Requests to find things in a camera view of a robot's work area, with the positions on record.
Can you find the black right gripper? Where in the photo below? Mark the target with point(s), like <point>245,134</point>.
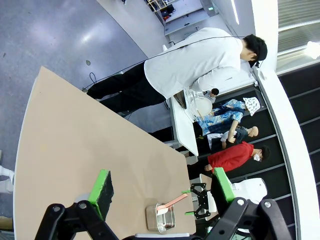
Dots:
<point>207,200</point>

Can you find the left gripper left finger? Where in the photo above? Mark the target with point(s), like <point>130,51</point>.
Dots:
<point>100,212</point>

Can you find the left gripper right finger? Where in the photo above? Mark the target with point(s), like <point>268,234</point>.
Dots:
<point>250,225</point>

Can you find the person's left forearm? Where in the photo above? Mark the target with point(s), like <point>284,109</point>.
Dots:
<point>215,81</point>

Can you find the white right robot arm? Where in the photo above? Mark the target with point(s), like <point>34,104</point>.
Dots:
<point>250,190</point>

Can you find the stainless steel rectangular container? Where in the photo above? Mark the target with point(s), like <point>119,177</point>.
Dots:
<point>161,221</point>

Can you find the person in red jacket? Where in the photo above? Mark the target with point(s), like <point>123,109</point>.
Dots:
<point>232,157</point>

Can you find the white side table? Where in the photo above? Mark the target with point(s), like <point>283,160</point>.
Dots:
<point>183,127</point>

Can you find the mannequin with draped shirt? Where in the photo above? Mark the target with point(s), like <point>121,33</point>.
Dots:
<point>237,135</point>

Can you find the mannequin in blue floral shirt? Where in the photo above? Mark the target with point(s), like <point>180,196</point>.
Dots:
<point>220,117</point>

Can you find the seated person in background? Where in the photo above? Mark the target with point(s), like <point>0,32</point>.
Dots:
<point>212,95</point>

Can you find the person in white shirt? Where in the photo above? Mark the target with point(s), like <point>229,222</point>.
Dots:
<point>187,65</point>

